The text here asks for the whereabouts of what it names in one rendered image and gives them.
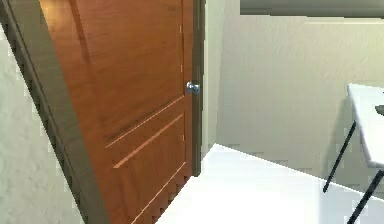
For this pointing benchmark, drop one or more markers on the brown wooden room door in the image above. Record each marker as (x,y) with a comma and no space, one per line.
(133,100)

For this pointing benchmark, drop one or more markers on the dark object on table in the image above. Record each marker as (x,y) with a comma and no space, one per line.
(380,110)

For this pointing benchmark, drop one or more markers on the grey window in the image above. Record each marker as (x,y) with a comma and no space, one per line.
(310,7)

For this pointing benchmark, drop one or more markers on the white table with black legs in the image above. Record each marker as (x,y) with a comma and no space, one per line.
(370,126)

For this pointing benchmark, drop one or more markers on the silver round door knob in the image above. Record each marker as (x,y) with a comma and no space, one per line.
(192,87)

